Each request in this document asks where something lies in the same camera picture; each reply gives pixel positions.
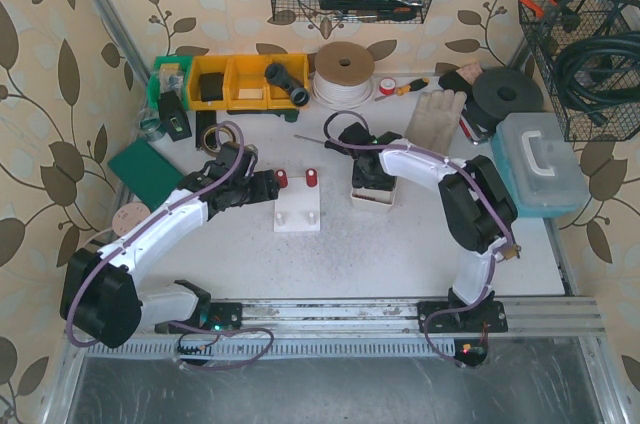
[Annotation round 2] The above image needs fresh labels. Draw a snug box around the large red spring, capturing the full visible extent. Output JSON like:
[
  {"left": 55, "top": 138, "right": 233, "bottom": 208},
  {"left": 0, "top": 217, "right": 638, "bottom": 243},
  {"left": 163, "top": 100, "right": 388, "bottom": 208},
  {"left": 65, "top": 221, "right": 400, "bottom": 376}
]
[
  {"left": 305, "top": 168, "right": 319, "bottom": 188},
  {"left": 275, "top": 169, "right": 288, "bottom": 189}
]

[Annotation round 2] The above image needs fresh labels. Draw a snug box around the white spring tray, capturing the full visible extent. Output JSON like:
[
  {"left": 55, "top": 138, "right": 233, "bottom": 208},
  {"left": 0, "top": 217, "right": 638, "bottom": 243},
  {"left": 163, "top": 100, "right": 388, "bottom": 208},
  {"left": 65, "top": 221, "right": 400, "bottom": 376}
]
[{"left": 350, "top": 178, "right": 397, "bottom": 214}]

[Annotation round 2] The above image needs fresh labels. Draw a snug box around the white peg base plate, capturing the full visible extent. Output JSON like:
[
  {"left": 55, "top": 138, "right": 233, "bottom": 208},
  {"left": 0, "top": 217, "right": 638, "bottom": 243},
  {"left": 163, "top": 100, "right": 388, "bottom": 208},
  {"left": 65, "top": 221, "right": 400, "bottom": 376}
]
[{"left": 273, "top": 176, "right": 321, "bottom": 233}]

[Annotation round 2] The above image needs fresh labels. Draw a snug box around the beige work glove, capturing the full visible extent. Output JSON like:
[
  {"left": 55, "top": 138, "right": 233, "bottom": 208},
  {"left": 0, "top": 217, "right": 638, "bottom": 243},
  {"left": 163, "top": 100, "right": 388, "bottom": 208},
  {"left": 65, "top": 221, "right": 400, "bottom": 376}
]
[{"left": 405, "top": 90, "right": 467, "bottom": 155}]

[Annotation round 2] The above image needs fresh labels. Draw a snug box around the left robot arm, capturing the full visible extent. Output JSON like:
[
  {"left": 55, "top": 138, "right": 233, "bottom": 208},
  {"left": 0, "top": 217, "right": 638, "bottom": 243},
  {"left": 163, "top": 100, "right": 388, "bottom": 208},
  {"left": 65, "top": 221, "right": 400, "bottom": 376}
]
[{"left": 60, "top": 121, "right": 280, "bottom": 348}]

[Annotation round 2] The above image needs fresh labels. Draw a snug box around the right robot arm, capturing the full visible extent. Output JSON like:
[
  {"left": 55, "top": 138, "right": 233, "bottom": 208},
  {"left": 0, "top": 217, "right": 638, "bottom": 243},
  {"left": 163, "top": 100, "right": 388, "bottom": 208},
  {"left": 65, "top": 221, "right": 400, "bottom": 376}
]
[{"left": 323, "top": 111, "right": 518, "bottom": 334}]

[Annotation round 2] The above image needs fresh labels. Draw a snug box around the black orange screwdriver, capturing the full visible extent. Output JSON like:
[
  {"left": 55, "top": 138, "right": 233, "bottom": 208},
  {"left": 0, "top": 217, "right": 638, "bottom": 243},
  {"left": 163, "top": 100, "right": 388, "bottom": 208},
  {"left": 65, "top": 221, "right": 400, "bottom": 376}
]
[{"left": 293, "top": 134, "right": 328, "bottom": 147}]

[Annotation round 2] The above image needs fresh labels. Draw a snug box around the brown tape roll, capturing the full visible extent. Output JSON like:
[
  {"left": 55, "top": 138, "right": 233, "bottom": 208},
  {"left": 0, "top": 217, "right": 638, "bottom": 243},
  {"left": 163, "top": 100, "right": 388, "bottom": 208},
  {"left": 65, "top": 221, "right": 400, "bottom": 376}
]
[{"left": 199, "top": 125, "right": 237, "bottom": 156}]

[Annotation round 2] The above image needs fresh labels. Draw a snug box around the red white tape roll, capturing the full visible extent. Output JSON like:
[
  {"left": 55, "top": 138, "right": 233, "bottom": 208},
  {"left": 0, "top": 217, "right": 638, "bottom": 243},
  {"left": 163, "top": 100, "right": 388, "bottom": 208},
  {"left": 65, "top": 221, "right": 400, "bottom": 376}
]
[{"left": 379, "top": 77, "right": 396, "bottom": 96}]

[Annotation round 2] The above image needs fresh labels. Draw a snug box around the black pipe fitting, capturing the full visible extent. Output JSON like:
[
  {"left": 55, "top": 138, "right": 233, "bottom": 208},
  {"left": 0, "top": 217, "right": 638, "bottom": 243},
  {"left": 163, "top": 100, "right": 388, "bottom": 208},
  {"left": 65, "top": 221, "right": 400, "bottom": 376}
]
[{"left": 264, "top": 62, "right": 310, "bottom": 107}]

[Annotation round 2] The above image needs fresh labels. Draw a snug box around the yellow black screwdriver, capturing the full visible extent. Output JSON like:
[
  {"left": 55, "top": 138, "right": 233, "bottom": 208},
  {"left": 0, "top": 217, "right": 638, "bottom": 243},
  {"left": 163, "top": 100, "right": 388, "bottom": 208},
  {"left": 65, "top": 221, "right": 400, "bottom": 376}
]
[{"left": 374, "top": 78, "right": 429, "bottom": 102}]

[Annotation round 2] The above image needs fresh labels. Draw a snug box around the black battery charger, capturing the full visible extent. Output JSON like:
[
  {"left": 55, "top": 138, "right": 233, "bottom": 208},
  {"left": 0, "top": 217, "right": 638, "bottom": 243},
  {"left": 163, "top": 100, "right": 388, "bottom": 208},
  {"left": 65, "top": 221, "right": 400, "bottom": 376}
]
[{"left": 157, "top": 91, "right": 192, "bottom": 142}]

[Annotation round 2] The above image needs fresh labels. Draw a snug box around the yellow triple bin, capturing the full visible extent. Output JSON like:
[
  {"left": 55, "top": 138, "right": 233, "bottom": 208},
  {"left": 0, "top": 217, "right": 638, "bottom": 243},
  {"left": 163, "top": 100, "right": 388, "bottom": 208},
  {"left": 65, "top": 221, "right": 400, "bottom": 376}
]
[{"left": 186, "top": 53, "right": 310, "bottom": 112}]

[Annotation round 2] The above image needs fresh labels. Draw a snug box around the black box in bin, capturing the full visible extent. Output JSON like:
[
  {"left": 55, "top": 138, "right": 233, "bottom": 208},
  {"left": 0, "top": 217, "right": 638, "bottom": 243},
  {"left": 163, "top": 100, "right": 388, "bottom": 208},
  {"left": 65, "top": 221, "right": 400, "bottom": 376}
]
[{"left": 198, "top": 72, "right": 224, "bottom": 102}]

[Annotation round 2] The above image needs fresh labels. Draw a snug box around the black sanding block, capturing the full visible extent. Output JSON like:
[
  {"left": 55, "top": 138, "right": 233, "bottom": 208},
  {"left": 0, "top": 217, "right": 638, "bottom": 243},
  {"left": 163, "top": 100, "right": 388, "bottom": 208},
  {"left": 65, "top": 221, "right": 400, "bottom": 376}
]
[{"left": 438, "top": 70, "right": 473, "bottom": 103}]

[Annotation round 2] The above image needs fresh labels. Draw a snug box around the round beige power socket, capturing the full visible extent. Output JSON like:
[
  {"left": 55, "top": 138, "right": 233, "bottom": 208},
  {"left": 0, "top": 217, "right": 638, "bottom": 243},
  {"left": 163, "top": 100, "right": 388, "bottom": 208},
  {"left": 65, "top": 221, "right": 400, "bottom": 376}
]
[{"left": 112, "top": 202, "right": 151, "bottom": 237}]

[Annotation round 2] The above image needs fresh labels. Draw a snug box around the green small bin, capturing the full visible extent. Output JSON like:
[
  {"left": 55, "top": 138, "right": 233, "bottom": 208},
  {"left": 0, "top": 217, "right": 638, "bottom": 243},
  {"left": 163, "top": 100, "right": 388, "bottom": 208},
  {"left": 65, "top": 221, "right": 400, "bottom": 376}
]
[{"left": 147, "top": 56, "right": 192, "bottom": 110}]

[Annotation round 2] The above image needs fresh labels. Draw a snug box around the clear teal storage box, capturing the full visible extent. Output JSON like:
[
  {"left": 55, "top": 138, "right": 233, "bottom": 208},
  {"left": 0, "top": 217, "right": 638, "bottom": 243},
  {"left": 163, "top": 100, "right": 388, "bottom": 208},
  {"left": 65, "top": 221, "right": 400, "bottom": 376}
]
[{"left": 490, "top": 112, "right": 589, "bottom": 218}]

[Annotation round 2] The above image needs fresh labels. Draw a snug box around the white cable spool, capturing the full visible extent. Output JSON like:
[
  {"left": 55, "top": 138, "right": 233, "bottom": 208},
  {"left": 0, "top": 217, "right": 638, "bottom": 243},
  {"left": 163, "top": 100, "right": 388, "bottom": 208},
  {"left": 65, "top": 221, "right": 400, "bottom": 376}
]
[{"left": 312, "top": 41, "right": 375, "bottom": 111}]

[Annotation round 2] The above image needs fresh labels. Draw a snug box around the red handled hex key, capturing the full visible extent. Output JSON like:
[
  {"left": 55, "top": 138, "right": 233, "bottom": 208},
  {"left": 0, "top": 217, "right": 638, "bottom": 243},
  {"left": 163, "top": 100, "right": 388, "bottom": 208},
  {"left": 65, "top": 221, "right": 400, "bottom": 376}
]
[{"left": 459, "top": 114, "right": 492, "bottom": 146}]

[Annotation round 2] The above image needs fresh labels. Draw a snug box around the black cable spool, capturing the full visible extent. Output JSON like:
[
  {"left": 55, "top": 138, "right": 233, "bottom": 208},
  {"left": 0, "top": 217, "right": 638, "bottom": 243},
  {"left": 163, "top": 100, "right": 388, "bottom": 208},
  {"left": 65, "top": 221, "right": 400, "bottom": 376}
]
[{"left": 466, "top": 67, "right": 544, "bottom": 132}]

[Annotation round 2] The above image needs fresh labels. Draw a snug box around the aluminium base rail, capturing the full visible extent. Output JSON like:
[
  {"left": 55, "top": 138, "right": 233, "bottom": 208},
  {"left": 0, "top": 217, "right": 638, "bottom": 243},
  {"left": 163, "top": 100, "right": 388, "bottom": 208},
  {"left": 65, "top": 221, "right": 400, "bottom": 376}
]
[{"left": 84, "top": 297, "right": 605, "bottom": 362}]

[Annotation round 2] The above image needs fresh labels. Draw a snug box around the black coiled hose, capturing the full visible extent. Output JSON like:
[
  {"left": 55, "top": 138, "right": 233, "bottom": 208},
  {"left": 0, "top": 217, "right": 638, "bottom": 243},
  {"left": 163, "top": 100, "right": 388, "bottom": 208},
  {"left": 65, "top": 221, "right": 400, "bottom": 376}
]
[{"left": 553, "top": 31, "right": 640, "bottom": 115}]

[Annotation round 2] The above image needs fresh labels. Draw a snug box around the right wire basket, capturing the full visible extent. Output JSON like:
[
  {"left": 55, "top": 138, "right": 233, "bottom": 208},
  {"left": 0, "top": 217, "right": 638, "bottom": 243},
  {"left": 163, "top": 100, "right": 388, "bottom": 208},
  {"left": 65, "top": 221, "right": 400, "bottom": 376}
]
[{"left": 517, "top": 0, "right": 639, "bottom": 142}]

